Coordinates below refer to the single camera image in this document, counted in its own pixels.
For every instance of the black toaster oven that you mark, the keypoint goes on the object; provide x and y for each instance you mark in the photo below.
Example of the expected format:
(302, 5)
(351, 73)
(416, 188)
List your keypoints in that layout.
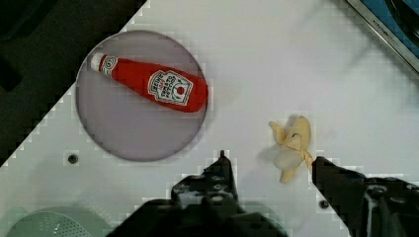
(396, 23)

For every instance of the yellow plush banana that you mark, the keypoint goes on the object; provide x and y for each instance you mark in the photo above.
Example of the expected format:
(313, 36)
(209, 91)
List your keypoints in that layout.
(293, 147)

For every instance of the green perforated colander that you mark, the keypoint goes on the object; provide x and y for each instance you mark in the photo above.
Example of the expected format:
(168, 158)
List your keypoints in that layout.
(59, 221)

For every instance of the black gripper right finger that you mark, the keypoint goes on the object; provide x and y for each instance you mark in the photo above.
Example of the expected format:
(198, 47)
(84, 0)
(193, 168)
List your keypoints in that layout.
(369, 207)

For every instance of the red plush ketchup bottle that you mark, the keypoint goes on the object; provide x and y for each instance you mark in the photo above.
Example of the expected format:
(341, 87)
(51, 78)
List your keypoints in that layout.
(163, 85)

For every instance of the grey round plate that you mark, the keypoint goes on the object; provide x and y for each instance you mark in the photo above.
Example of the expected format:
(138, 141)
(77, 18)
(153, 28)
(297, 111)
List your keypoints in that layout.
(125, 124)

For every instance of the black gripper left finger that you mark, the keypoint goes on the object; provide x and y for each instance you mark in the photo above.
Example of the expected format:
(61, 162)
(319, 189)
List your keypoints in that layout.
(214, 186)

